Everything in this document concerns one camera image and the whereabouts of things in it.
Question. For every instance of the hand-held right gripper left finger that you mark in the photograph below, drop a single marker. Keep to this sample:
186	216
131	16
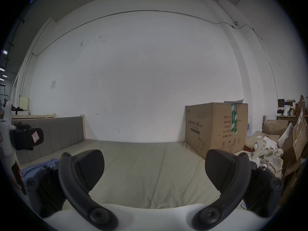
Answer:
72	189

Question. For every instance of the blue garment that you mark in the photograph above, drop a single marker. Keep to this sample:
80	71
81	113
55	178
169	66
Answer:
33	171

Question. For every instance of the bed with beige sheet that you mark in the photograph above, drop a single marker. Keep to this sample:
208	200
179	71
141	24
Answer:
149	172

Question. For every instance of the wooden shelf with cream board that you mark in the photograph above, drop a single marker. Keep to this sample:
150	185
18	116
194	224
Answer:
26	114

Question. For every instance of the large printed cardboard carton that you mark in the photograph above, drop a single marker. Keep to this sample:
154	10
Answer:
211	129

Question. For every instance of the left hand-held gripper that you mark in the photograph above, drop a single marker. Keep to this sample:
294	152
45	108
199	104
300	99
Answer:
24	136

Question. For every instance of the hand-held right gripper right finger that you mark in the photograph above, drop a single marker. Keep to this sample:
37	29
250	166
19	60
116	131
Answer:
237	189

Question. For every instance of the flattened cardboard carton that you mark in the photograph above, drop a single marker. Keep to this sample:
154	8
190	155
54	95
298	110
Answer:
299	136

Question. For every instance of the pack of water bottles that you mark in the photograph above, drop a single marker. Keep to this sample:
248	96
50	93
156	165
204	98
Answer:
250	129

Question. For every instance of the wooden table with clutter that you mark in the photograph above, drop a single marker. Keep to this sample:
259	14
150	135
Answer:
286	112

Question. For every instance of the grey padded headboard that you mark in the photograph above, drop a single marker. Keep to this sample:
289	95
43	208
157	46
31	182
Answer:
60	133

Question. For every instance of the plaid cloth pile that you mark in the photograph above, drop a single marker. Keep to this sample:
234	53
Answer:
269	156

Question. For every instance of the open brown cardboard box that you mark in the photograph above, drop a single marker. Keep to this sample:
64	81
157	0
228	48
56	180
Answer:
274	126

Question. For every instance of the blue phone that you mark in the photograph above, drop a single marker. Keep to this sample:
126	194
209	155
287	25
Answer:
244	205

